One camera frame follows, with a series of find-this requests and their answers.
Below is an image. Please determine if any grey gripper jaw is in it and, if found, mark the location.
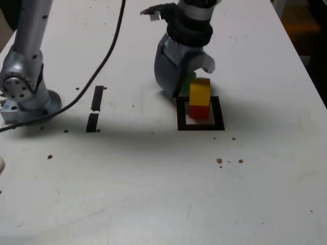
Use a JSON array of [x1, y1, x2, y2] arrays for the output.
[[154, 36, 196, 99], [191, 52, 217, 75]]

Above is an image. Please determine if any black tape square outline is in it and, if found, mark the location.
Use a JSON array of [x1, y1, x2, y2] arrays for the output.
[[176, 96, 225, 132]]

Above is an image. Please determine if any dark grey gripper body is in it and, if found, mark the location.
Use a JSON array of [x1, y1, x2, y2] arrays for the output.
[[165, 35, 205, 62]]

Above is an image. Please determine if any black cable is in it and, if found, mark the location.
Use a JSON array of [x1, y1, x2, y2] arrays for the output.
[[0, 0, 127, 133]]

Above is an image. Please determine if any green cube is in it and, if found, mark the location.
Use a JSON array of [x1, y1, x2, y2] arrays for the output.
[[181, 71, 197, 96]]

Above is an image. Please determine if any red cube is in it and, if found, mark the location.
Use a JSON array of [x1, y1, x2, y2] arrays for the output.
[[189, 104, 210, 120]]

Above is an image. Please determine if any yellow cube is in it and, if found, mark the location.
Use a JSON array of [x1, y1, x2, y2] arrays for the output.
[[189, 78, 212, 106]]

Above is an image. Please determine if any black gripper camera mount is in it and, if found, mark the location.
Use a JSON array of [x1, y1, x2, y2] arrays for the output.
[[139, 3, 177, 25]]

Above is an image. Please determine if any black tape strip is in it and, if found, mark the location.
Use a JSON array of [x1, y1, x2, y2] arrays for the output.
[[85, 85, 105, 133]]

